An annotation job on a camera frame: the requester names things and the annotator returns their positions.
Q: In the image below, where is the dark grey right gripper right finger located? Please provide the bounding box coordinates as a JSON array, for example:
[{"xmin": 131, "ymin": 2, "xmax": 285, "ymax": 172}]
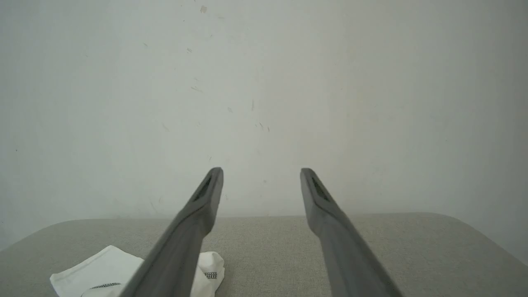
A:
[{"xmin": 300, "ymin": 168, "xmax": 403, "ymax": 297}]

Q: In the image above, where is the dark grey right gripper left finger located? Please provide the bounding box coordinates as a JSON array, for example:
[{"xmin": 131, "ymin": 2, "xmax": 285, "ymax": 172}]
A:
[{"xmin": 120, "ymin": 167, "xmax": 224, "ymax": 297}]

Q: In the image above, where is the white garment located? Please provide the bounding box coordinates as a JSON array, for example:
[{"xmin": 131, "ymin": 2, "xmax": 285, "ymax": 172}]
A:
[{"xmin": 49, "ymin": 245, "xmax": 226, "ymax": 297}]

